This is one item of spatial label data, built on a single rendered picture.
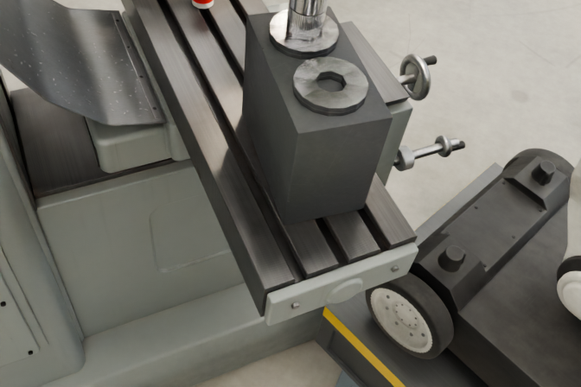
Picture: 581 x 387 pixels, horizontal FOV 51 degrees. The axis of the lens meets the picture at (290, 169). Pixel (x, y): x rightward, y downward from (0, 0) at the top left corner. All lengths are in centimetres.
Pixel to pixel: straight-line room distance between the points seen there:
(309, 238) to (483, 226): 64
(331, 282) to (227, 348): 84
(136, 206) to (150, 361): 48
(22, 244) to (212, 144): 41
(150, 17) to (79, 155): 28
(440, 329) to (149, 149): 65
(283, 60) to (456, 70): 196
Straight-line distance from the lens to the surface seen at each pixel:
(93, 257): 132
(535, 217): 146
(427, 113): 245
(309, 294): 81
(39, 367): 153
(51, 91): 99
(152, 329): 160
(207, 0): 115
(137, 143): 110
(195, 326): 159
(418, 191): 218
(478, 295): 132
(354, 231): 84
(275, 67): 76
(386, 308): 136
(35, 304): 131
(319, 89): 72
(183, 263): 146
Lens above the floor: 165
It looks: 50 degrees down
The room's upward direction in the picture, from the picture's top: 9 degrees clockwise
